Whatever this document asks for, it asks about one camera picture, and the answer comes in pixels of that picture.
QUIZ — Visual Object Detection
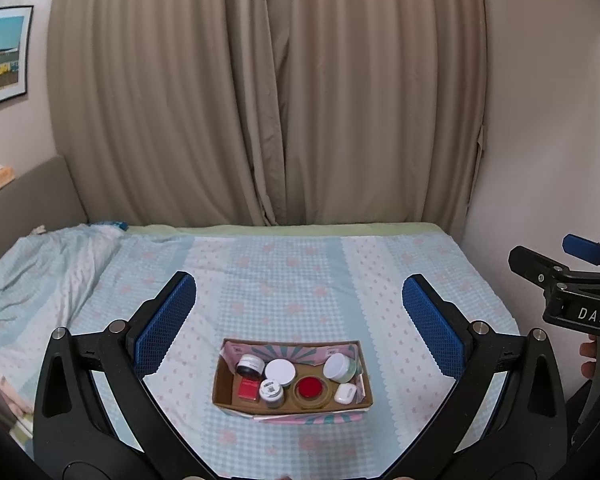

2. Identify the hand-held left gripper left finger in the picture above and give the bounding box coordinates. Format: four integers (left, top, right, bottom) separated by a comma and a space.
32, 271, 216, 480

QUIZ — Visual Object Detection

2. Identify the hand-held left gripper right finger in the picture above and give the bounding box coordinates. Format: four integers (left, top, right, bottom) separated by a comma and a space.
380, 274, 569, 480

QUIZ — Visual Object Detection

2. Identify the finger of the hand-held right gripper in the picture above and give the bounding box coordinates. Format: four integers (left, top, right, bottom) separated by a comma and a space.
508, 245, 572, 288
562, 234, 600, 267

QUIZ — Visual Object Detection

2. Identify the small dark bottle white label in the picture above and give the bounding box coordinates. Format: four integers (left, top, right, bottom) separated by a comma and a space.
236, 354, 266, 377

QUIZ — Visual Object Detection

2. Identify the green jar white lid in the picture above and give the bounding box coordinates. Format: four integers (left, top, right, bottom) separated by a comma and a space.
323, 353, 357, 382

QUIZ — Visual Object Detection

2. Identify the small red box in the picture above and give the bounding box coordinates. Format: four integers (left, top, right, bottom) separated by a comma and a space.
237, 377, 261, 403

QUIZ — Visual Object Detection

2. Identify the red and silver jar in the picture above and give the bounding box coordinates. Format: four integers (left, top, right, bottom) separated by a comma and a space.
293, 376, 337, 409

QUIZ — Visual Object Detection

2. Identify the printed cardboard box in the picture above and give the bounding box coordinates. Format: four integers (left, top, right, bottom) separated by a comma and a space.
211, 338, 374, 422

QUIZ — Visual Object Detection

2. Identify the person's right hand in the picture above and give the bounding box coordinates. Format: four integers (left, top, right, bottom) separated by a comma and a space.
579, 341, 600, 380

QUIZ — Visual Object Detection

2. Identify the crumpled light blue blanket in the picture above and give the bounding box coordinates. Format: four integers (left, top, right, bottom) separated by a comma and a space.
0, 221, 131, 331

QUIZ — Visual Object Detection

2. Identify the light blue checkered bed sheet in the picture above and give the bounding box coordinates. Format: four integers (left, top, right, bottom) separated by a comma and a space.
0, 230, 523, 480

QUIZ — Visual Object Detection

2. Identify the grey headboard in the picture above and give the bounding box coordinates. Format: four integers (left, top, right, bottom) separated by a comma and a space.
0, 155, 88, 281

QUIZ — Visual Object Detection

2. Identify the beige curtain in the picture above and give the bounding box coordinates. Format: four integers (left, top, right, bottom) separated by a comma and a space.
46, 0, 488, 233

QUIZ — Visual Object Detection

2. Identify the framed wall picture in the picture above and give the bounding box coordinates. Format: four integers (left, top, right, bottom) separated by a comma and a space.
0, 5, 34, 112

